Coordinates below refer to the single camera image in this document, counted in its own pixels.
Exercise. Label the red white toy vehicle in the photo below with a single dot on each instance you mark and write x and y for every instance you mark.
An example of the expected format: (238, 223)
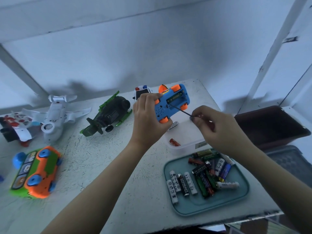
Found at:
(14, 126)

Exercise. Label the white orange battery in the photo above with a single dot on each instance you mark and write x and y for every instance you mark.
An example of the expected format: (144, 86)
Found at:
(173, 125)

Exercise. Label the person's right hand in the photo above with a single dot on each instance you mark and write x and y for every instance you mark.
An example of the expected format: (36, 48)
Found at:
(222, 131)

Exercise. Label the black white toy car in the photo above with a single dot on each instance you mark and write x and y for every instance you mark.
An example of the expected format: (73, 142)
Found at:
(141, 91)

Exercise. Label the pile of batteries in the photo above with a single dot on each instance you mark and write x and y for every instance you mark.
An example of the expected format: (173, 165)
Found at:
(204, 175)

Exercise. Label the person's left forearm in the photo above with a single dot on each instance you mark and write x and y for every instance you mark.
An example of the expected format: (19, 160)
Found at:
(90, 197)

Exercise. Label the yellow orange toy car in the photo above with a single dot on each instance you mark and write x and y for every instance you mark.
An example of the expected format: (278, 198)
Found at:
(173, 100)

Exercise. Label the dark brown storage box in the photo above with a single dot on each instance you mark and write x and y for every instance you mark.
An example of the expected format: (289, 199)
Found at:
(273, 126)

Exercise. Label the red battery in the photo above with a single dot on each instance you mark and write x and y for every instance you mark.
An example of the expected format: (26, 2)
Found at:
(174, 142)

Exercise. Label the person's right forearm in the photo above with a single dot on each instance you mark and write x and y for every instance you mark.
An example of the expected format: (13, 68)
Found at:
(275, 185)

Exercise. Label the white toy airplane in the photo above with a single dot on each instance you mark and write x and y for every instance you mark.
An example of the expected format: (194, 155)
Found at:
(53, 117)

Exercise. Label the grey storage box lid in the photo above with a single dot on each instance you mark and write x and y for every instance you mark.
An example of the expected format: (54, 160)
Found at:
(292, 165)

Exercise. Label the green orange toy car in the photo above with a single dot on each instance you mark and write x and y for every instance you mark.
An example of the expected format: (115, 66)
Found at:
(36, 173)

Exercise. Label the teal container lid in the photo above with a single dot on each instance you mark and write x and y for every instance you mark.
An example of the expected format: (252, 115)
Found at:
(209, 207)

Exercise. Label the person's left hand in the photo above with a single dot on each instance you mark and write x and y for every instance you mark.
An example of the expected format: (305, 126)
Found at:
(146, 126)

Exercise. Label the clear plastic container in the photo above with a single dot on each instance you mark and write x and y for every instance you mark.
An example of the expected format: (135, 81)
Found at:
(190, 139)

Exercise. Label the dark green toy helicopter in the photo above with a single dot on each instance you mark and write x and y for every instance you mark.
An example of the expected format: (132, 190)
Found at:
(109, 114)

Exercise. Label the red screwdriver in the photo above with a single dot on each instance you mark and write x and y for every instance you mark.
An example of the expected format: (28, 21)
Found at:
(183, 111)

